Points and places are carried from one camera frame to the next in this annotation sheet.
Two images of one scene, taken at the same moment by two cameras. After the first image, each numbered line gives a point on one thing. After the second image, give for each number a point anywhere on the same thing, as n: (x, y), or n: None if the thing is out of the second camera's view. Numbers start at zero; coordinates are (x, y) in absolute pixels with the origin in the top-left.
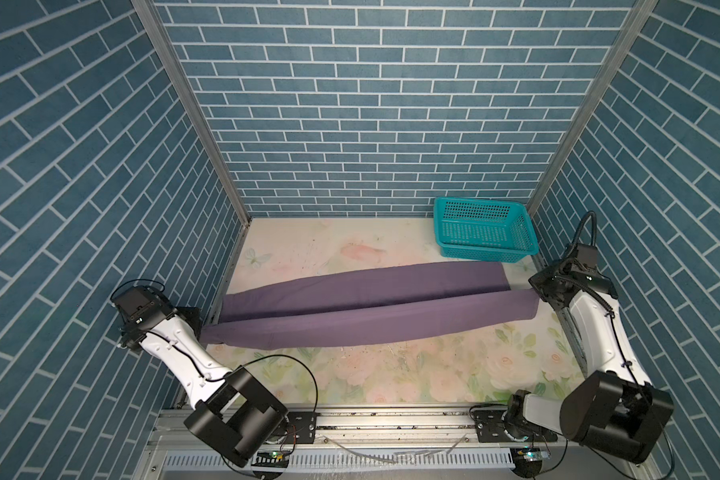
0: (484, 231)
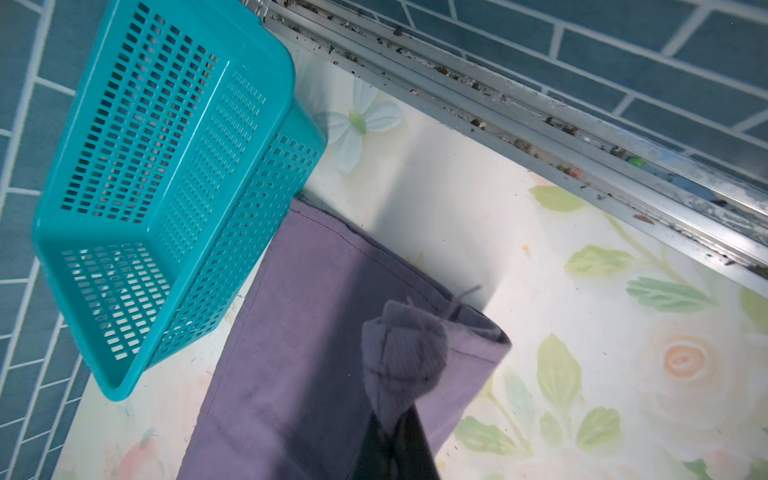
0: (180, 159)
